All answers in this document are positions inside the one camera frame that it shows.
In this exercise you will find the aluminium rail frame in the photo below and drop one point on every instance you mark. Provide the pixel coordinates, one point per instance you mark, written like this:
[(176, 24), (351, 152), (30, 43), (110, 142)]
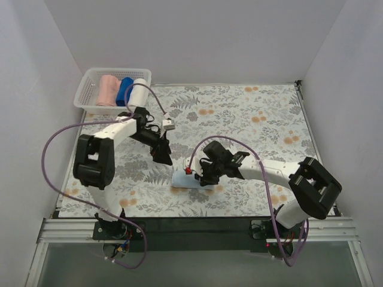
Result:
[(332, 229)]

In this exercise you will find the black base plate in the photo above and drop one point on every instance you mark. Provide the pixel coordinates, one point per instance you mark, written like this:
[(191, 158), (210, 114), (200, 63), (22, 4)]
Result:
[(251, 233)]

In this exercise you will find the light blue towel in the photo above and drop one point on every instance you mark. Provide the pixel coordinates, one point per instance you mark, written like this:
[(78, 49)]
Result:
[(181, 180)]

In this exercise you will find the white plastic basket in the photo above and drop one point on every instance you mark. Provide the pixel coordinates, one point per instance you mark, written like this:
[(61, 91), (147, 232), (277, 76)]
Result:
[(87, 92)]

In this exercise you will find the blue rolled towel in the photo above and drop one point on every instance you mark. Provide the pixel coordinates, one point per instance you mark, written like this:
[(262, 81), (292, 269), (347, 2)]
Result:
[(124, 92)]

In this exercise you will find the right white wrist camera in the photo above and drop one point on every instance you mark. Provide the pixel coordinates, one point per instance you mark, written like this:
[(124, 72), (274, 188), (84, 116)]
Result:
[(192, 167)]

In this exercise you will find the white rolled towel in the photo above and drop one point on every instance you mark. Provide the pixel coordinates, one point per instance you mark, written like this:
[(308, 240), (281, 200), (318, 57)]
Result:
[(138, 95)]

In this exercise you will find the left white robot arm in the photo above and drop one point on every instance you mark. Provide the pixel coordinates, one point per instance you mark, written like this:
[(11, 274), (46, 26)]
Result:
[(94, 164)]

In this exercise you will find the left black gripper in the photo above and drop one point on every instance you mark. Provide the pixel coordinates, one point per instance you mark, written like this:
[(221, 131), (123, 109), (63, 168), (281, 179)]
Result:
[(160, 146)]

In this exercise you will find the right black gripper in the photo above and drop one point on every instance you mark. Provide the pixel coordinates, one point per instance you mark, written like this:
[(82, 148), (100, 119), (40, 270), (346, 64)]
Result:
[(207, 173)]

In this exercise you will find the pink towel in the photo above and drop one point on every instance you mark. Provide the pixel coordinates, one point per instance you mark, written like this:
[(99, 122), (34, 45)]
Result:
[(109, 86)]

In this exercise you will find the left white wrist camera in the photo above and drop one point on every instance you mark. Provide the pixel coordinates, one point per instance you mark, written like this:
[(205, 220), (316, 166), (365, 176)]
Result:
[(168, 124)]

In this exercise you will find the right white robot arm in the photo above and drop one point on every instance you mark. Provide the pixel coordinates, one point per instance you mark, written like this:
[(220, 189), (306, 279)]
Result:
[(314, 188)]

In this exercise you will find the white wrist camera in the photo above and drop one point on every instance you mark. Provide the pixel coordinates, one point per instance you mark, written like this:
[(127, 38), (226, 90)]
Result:
[(192, 167), (168, 124)]

